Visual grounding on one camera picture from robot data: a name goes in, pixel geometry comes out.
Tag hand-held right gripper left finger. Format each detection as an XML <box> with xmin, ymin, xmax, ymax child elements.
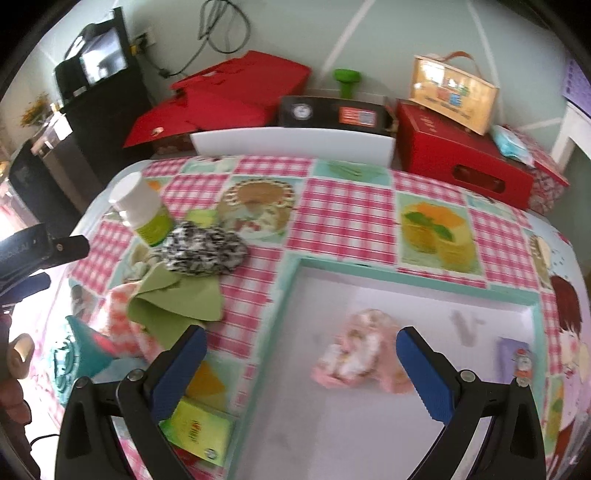
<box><xmin>55</xmin><ymin>324</ymin><xmax>208</xmax><ymax>480</ymax></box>

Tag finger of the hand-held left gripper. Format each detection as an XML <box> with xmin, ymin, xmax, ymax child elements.
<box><xmin>44</xmin><ymin>234</ymin><xmax>90</xmax><ymax>265</ymax></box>
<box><xmin>0</xmin><ymin>272</ymin><xmax>51</xmax><ymax>303</ymax></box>

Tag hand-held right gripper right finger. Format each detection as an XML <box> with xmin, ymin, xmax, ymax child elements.
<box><xmin>396</xmin><ymin>326</ymin><xmax>549</xmax><ymax>480</ymax></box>

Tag light green cloth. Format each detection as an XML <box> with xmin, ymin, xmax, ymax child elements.
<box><xmin>127</xmin><ymin>263</ymin><xmax>226</xmax><ymax>335</ymax></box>

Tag pink white chevron cloth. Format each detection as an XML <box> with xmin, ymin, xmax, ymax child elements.
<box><xmin>104</xmin><ymin>281</ymin><xmax>160</xmax><ymax>358</ymax></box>

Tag white tray with teal rim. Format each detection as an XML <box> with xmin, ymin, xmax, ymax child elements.
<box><xmin>228</xmin><ymin>256</ymin><xmax>550</xmax><ymax>480</ymax></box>

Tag person's left hand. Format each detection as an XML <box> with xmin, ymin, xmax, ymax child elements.
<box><xmin>0</xmin><ymin>335</ymin><xmax>36</xmax><ymax>426</ymax></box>

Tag small green box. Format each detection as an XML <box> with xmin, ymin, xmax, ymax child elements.
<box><xmin>159</xmin><ymin>398</ymin><xmax>238</xmax><ymax>467</ymax></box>

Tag black glossy appliance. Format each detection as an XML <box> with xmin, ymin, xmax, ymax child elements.
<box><xmin>8</xmin><ymin>141</ymin><xmax>81</xmax><ymax>227</ymax></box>

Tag white bottle with green label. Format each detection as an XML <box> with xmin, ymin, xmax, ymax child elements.
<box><xmin>108</xmin><ymin>172</ymin><xmax>175</xmax><ymax>247</ymax></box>

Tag teal plastic case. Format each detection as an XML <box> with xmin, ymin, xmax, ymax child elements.
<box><xmin>48</xmin><ymin>315</ymin><xmax>127</xmax><ymax>407</ymax></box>

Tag small purple packet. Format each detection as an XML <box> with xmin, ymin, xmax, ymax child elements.
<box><xmin>496</xmin><ymin>337</ymin><xmax>536</xmax><ymax>386</ymax></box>

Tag black and white scrunchie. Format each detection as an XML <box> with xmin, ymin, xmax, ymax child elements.
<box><xmin>161</xmin><ymin>222</ymin><xmax>250</xmax><ymax>278</ymax></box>

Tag black cabinet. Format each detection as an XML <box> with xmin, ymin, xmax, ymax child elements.
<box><xmin>28</xmin><ymin>7</ymin><xmax>153</xmax><ymax>217</ymax></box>

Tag light green paper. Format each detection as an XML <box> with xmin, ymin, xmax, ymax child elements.
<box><xmin>185</xmin><ymin>209</ymin><xmax>220</xmax><ymax>227</ymax></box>

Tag yellow flowers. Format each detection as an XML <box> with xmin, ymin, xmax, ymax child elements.
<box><xmin>19</xmin><ymin>92</ymin><xmax>51</xmax><ymax>127</ymax></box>

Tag brown patterned box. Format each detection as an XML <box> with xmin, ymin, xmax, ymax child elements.
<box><xmin>151</xmin><ymin>133</ymin><xmax>195</xmax><ymax>156</ymax></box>

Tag red paper bag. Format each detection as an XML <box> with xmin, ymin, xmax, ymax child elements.
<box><xmin>122</xmin><ymin>90</ymin><xmax>278</xmax><ymax>148</ymax></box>
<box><xmin>172</xmin><ymin>51</ymin><xmax>311</xmax><ymax>109</ymax></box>

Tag black monitor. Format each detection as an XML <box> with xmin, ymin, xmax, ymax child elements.
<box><xmin>55</xmin><ymin>28</ymin><xmax>130</xmax><ymax>93</ymax></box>

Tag red floral box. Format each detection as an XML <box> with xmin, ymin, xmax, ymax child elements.
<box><xmin>505</xmin><ymin>127</ymin><xmax>571</xmax><ymax>215</ymax></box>

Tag pack of blue masks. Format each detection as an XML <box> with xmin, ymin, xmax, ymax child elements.
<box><xmin>490</xmin><ymin>124</ymin><xmax>536</xmax><ymax>163</ymax></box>

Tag white chair back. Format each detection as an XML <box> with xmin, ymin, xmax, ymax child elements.
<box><xmin>190</xmin><ymin>126</ymin><xmax>395</xmax><ymax>168</ymax></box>

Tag black flat box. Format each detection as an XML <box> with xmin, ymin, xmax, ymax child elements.
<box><xmin>277</xmin><ymin>95</ymin><xmax>398</xmax><ymax>134</ymax></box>

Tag white shelf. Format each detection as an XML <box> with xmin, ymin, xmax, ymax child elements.
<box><xmin>551</xmin><ymin>102</ymin><xmax>591</xmax><ymax>171</ymax></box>

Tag green dumbbell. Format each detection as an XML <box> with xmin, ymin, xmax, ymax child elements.
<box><xmin>333</xmin><ymin>68</ymin><xmax>370</xmax><ymax>99</ymax></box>

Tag purple perforated basket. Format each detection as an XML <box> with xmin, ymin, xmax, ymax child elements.
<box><xmin>563</xmin><ymin>58</ymin><xmax>591</xmax><ymax>109</ymax></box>

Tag red carton with handle slot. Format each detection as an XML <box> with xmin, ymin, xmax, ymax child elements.
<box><xmin>396</xmin><ymin>100</ymin><xmax>535</xmax><ymax>210</ymax></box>

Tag black wall cable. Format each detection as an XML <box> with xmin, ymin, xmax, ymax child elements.
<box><xmin>157</xmin><ymin>0</ymin><xmax>250</xmax><ymax>79</ymax></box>

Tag tan gift box with handle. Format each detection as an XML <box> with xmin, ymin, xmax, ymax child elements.
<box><xmin>410</xmin><ymin>51</ymin><xmax>501</xmax><ymax>136</ymax></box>

